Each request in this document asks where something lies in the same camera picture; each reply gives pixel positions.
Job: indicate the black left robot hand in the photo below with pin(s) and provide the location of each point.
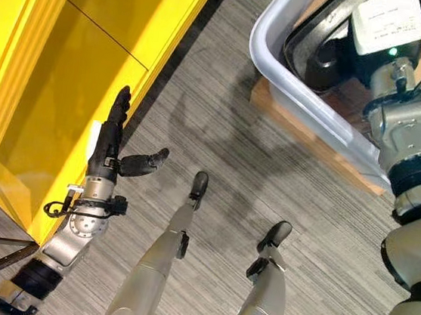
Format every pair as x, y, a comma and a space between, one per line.
108, 142

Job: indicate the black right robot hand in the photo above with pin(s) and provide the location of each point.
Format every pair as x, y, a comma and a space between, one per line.
384, 31

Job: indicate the black sole-shaped part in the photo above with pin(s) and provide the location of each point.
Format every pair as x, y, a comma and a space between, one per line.
314, 47

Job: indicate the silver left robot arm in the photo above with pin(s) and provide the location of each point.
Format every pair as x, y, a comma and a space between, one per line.
72, 233

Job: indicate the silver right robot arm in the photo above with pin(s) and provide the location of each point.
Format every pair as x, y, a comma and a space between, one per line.
410, 210

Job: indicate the yellow metal shelf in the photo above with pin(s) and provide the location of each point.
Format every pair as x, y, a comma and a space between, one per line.
64, 72

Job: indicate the pale plastic box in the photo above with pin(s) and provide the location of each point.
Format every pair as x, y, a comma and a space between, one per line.
316, 93

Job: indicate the wooden stand under box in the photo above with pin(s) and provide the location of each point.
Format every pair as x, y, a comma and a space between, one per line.
304, 134

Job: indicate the silver left robot leg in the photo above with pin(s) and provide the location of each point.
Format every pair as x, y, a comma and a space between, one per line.
160, 266

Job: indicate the silver robot leg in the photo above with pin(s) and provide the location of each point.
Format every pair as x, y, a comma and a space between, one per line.
160, 266
259, 292

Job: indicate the silver right robot leg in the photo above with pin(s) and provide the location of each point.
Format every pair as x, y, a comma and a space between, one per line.
259, 292

